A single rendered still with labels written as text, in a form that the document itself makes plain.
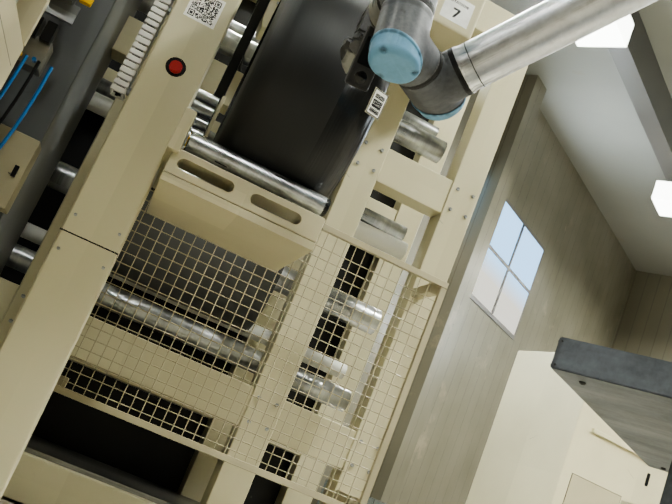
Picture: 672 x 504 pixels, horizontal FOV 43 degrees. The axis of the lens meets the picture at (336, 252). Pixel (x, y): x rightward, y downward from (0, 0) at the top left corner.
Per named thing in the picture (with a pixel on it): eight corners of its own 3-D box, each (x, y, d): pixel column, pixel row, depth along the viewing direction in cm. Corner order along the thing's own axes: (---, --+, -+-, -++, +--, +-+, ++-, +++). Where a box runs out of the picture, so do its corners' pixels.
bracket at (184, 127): (166, 146, 180) (186, 105, 182) (151, 187, 217) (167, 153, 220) (181, 153, 180) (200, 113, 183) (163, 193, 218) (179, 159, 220)
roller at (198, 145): (177, 152, 187) (184, 137, 184) (183, 139, 190) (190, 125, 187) (320, 221, 194) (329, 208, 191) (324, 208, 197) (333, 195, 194)
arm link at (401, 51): (433, 90, 145) (448, 30, 149) (405, 49, 136) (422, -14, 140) (384, 94, 150) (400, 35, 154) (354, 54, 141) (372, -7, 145)
